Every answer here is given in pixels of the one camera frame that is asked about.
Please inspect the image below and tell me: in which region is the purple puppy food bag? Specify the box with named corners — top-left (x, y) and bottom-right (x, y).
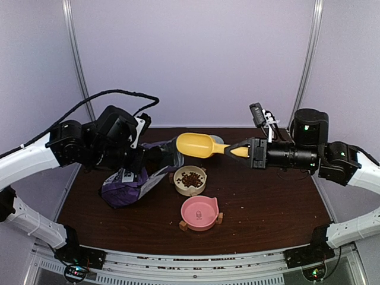
top-left (98, 137), bottom-right (184, 208)

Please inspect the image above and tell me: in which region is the yellow plastic scoop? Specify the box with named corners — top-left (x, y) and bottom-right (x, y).
top-left (175, 132), bottom-right (251, 160)

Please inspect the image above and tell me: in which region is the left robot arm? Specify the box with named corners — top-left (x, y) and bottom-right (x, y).
top-left (1, 106), bottom-right (151, 264)

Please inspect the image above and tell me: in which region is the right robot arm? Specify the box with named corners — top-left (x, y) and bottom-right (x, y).
top-left (223, 108), bottom-right (379, 262)

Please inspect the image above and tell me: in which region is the cream pet bowl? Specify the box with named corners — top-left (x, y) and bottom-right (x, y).
top-left (169, 166), bottom-right (207, 197)

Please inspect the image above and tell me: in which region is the pink pet bowl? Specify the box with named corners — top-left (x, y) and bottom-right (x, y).
top-left (179, 195), bottom-right (224, 232)

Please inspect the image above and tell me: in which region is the light blue ceramic bowl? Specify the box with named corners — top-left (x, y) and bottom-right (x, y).
top-left (210, 135), bottom-right (224, 144)

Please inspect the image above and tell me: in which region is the brown kibble in cream bowl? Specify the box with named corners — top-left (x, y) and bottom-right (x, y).
top-left (176, 172), bottom-right (204, 188)

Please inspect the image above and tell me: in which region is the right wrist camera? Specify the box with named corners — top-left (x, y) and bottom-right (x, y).
top-left (249, 103), bottom-right (284, 143)

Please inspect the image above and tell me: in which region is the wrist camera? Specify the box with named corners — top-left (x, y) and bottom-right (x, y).
top-left (249, 103), bottom-right (284, 143)
top-left (128, 113), bottom-right (151, 149)

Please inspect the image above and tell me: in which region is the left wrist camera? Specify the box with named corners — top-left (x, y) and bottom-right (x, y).
top-left (128, 113), bottom-right (151, 149)

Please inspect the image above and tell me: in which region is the left black cable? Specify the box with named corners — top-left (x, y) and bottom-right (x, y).
top-left (0, 88), bottom-right (160, 155)

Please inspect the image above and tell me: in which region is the right aluminium frame post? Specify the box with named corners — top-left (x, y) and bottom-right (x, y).
top-left (287, 0), bottom-right (324, 131)

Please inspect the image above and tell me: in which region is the aluminium frame post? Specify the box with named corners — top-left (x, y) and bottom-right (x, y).
top-left (287, 0), bottom-right (324, 131)
top-left (62, 0), bottom-right (99, 133)

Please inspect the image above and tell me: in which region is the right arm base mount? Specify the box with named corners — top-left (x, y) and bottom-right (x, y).
top-left (283, 224), bottom-right (341, 284)

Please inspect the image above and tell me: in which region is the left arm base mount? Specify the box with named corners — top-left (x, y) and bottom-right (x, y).
top-left (50, 226), bottom-right (106, 284)

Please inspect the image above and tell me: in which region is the aluminium front rail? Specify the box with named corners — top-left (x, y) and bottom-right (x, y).
top-left (31, 234), bottom-right (362, 285)

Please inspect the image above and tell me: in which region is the left aluminium frame post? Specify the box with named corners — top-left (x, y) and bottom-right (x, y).
top-left (62, 0), bottom-right (99, 133)

